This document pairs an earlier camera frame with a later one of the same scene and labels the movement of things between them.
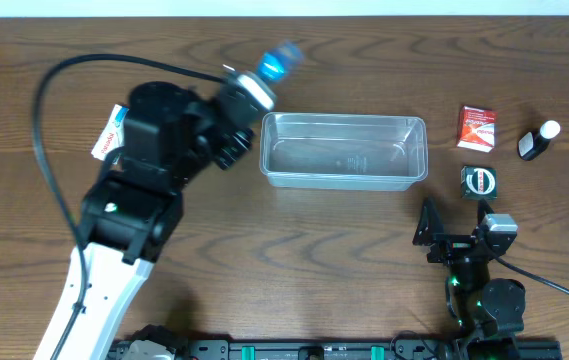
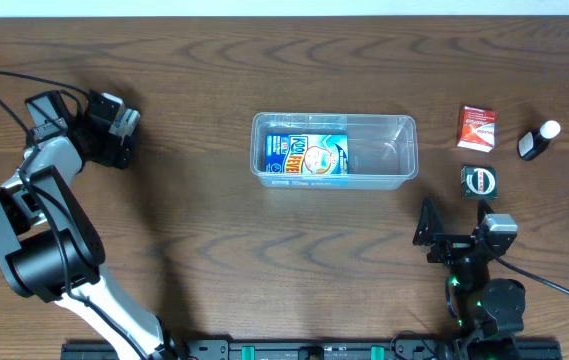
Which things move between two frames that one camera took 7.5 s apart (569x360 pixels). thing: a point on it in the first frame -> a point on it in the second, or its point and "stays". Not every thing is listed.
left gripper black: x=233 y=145 -> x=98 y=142
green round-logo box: x=478 y=182 stays
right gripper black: x=453 y=246 stays
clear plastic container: x=343 y=151 stays
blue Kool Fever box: x=275 y=64 -> x=307 y=154
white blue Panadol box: x=112 y=133 stays
